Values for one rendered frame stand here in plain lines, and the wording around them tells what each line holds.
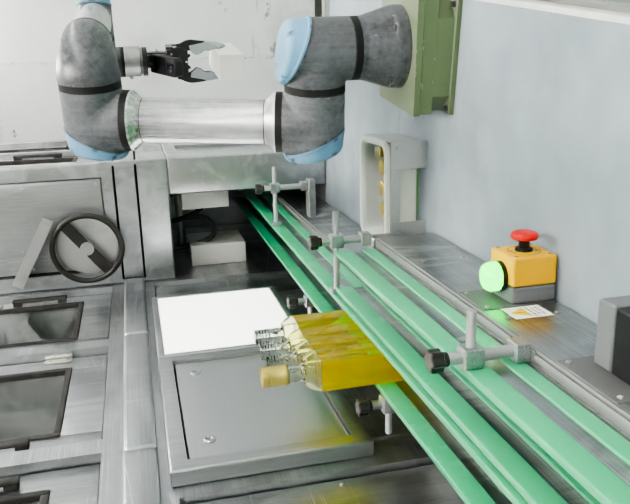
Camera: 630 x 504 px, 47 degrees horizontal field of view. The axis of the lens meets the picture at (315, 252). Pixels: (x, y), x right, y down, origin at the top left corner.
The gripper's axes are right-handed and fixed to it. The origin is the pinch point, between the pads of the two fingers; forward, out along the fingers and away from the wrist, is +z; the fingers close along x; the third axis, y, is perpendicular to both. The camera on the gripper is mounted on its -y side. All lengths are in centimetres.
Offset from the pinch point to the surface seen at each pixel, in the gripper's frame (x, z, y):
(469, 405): 27, 16, -120
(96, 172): 34, -35, 20
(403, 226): 26, 29, -60
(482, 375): 19, 14, -126
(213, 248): 64, -2, 28
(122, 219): 48, -29, 18
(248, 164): 34.2, 9.5, 20.5
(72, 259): 59, -45, 16
